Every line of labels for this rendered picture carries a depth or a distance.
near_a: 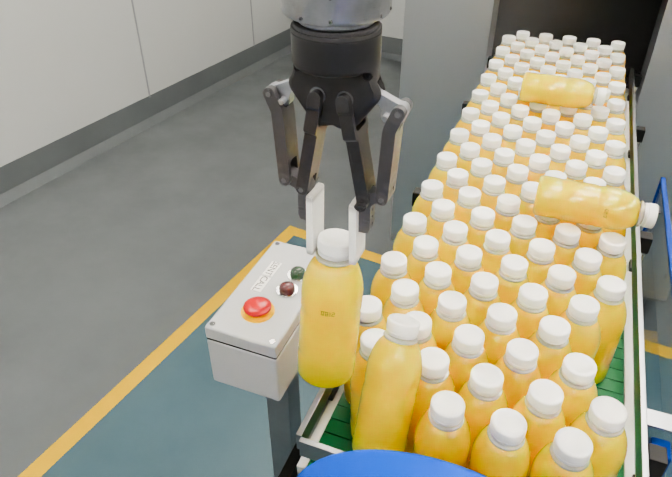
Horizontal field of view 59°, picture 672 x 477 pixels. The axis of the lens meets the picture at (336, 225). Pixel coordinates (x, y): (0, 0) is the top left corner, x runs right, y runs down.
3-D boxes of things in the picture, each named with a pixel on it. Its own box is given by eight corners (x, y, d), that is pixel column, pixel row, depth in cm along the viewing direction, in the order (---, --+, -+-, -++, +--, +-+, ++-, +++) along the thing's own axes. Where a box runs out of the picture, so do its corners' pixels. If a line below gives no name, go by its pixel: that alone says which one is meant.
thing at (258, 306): (238, 316, 77) (237, 309, 76) (252, 298, 79) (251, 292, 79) (263, 323, 75) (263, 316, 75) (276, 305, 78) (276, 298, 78)
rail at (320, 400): (296, 448, 78) (295, 434, 76) (497, 60, 201) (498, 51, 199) (301, 450, 78) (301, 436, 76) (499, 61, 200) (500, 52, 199)
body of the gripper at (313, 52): (268, 23, 47) (274, 132, 52) (370, 36, 44) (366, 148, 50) (307, 1, 53) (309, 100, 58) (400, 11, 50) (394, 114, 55)
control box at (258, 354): (212, 380, 81) (203, 324, 75) (278, 290, 96) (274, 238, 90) (279, 402, 78) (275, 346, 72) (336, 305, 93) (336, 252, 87)
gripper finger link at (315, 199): (312, 197, 57) (305, 196, 58) (312, 255, 61) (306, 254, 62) (324, 183, 60) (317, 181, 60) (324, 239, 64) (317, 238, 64)
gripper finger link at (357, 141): (348, 81, 53) (362, 79, 53) (368, 191, 59) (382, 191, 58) (331, 96, 50) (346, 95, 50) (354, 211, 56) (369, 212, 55)
